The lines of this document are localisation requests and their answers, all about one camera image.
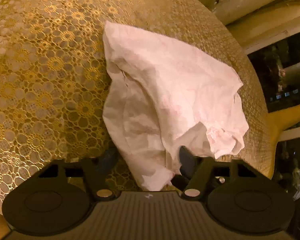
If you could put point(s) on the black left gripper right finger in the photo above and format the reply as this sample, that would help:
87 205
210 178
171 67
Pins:
195 173

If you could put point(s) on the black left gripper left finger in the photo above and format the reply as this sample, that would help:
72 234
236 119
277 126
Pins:
95 171

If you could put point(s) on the white t-shirt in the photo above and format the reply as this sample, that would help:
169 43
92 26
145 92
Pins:
165 94

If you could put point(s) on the gold lace tablecloth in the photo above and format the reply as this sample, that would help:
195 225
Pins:
53 79

